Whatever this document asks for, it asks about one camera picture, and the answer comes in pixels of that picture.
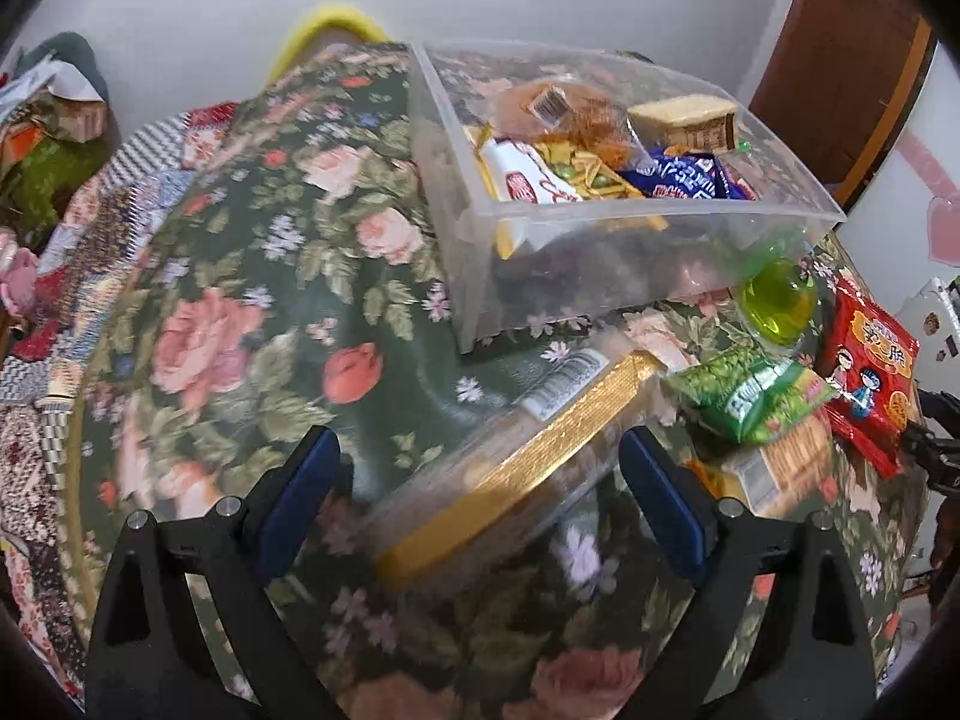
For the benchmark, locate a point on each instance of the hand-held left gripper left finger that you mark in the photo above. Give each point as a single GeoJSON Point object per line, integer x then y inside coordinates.
{"type": "Point", "coordinates": [300, 480]}

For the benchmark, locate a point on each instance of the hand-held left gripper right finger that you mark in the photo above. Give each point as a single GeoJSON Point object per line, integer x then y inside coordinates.
{"type": "Point", "coordinates": [664, 495]}

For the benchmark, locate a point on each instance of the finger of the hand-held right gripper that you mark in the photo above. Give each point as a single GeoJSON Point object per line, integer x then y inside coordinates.
{"type": "Point", "coordinates": [930, 457]}
{"type": "Point", "coordinates": [941, 405]}

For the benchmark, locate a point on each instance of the red noodle snack packet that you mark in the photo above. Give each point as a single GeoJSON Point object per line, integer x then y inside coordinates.
{"type": "Point", "coordinates": [870, 360]}

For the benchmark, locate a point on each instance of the gold tray cookie packet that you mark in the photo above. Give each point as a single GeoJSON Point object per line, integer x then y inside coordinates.
{"type": "Point", "coordinates": [525, 457]}

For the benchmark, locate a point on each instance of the blue snack packet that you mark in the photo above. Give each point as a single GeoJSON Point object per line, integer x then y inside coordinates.
{"type": "Point", "coordinates": [682, 178]}

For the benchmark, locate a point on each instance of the yellow-green snack packet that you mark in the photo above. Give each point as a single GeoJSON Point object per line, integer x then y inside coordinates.
{"type": "Point", "coordinates": [592, 172]}

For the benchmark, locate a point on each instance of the clear plastic storage box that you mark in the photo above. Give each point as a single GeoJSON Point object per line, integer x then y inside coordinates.
{"type": "Point", "coordinates": [457, 187]}

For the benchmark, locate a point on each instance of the white snack packet red label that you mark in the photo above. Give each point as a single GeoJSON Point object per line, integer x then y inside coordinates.
{"type": "Point", "coordinates": [525, 180]}

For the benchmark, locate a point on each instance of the cake slice packet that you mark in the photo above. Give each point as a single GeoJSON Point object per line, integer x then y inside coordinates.
{"type": "Point", "coordinates": [682, 116]}

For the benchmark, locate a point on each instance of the brown bun packet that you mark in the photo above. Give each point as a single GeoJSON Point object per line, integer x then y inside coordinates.
{"type": "Point", "coordinates": [555, 109]}

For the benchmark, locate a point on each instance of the orange biscuit packet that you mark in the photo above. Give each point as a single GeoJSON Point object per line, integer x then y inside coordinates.
{"type": "Point", "coordinates": [780, 457]}

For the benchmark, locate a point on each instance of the green pea packet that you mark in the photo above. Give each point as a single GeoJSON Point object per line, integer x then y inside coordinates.
{"type": "Point", "coordinates": [750, 397]}

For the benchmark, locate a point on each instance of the green jelly cup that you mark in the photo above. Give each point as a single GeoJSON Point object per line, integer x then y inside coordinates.
{"type": "Point", "coordinates": [776, 304]}

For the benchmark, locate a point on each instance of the floral bedspread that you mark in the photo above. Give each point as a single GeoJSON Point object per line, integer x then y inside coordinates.
{"type": "Point", "coordinates": [247, 255]}

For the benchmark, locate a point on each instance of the patchwork quilt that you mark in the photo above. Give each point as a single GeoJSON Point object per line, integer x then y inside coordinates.
{"type": "Point", "coordinates": [112, 225]}

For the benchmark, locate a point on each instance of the pink plush toy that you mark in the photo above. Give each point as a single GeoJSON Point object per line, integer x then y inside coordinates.
{"type": "Point", "coordinates": [15, 270]}

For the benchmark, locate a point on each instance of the wooden door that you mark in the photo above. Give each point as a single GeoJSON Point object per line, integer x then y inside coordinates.
{"type": "Point", "coordinates": [840, 52]}

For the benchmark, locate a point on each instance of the yellow foam tube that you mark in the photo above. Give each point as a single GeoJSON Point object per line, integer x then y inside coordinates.
{"type": "Point", "coordinates": [330, 19]}

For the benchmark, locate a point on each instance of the grey-green chair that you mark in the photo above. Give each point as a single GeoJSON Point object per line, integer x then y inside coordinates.
{"type": "Point", "coordinates": [75, 52]}

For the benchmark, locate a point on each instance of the pink wall sticker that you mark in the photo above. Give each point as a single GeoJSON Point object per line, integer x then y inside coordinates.
{"type": "Point", "coordinates": [941, 221]}

